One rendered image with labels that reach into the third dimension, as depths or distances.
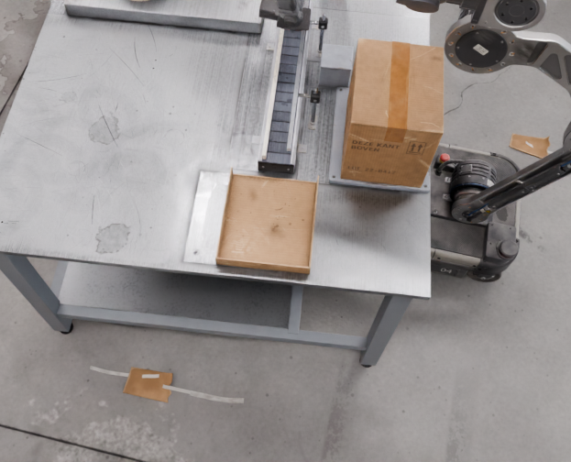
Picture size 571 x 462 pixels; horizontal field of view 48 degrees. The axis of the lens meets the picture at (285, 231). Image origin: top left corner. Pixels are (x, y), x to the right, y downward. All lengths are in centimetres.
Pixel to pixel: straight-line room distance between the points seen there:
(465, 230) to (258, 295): 85
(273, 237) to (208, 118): 47
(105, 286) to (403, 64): 135
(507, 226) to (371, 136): 104
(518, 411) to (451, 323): 41
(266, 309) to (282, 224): 61
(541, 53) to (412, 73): 35
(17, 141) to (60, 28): 47
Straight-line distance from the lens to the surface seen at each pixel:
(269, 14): 198
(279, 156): 190
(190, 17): 228
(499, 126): 327
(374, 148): 176
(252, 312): 237
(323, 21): 213
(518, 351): 275
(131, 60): 224
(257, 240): 181
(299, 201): 187
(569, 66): 198
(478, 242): 261
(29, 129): 214
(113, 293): 246
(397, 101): 175
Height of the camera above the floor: 244
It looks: 62 degrees down
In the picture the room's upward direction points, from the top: 4 degrees clockwise
